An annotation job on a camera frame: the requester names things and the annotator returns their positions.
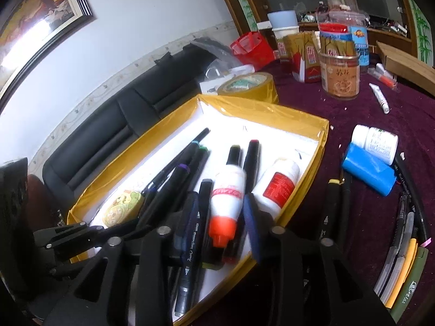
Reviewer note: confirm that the yellow tape roll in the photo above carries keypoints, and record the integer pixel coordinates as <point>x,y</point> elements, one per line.
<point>268,90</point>

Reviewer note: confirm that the bundle of brown stick packets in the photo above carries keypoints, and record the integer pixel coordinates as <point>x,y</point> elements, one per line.
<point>336,40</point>

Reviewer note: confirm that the red plastic basket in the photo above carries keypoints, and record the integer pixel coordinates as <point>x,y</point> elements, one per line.
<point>251,49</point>

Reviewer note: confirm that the clear jar red lid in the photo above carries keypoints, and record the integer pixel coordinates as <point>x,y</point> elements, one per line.
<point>340,3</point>

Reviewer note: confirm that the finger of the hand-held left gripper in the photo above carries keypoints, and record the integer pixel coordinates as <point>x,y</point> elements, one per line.
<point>68,263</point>
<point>68,236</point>

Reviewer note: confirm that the white bottle red label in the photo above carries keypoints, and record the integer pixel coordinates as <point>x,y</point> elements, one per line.
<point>278,183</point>

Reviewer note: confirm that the cardboard tray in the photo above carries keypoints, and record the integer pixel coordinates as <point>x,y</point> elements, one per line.
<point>407,64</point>

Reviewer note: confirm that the black marker grey cap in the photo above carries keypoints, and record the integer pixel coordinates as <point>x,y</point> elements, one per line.
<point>234,159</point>

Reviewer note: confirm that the black marker yellow-green end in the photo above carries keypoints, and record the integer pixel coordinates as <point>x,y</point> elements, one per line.
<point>205,203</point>

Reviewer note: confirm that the blue battery pack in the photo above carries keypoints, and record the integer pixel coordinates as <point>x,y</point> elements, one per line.
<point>367,168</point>

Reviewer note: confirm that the small white pill bottle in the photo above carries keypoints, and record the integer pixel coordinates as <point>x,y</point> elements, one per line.
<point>377,141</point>

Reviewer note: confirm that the yellow taped box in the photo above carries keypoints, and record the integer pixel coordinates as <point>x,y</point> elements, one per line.
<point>258,122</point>

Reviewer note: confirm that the small white tube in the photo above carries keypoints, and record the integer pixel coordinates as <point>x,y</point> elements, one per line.
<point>380,100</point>

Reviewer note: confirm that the white bottle orange cap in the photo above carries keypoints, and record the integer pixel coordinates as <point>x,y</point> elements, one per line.
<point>227,183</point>

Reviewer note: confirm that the purple velvet tablecloth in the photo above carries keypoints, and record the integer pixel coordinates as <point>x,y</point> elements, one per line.
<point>360,231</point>

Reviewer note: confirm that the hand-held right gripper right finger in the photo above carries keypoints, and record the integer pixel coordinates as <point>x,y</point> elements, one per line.
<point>253,224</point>

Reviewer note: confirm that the black marker red band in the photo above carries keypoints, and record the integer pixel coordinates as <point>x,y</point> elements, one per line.
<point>251,163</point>

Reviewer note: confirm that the red white carton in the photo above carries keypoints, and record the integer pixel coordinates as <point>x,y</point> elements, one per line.
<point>306,71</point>

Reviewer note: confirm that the pile of pens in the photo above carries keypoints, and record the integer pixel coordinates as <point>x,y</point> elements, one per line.
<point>406,261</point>

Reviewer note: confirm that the shelf clutter pile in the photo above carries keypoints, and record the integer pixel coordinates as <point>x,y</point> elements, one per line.
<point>384,23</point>

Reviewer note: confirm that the thin black pen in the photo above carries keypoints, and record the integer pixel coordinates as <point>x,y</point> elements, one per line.
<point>183,151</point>

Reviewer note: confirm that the clear case orange insert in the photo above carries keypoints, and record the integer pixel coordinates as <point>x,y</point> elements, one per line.
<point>385,79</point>

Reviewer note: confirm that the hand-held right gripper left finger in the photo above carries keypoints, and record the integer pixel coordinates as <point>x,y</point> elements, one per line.
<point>175,244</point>

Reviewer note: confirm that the black leather chair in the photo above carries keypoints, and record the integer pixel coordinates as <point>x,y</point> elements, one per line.
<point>102,132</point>

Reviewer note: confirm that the clear plastic bag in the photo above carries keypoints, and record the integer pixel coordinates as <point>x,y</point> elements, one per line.
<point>221,61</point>

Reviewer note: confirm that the pale blue cup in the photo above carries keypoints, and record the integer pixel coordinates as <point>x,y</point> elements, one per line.
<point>282,19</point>

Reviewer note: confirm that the black brush pen white print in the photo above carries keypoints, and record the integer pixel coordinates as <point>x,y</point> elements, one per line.
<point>186,278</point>

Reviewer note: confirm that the black marker purple band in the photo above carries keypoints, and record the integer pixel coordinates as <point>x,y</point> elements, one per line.
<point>166,190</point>

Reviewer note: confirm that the round cartoon tin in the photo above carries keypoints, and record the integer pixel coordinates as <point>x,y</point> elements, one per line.
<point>122,207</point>

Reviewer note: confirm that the clear jar blue label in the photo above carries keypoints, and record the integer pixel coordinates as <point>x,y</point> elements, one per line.
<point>361,40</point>

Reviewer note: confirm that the framed wall picture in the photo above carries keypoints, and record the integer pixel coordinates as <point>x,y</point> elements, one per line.
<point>40,13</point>

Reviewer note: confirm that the black marker green band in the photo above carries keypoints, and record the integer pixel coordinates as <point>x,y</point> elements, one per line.
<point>197,166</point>

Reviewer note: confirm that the small white box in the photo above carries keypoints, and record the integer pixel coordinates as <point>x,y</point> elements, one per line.
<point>207,86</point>

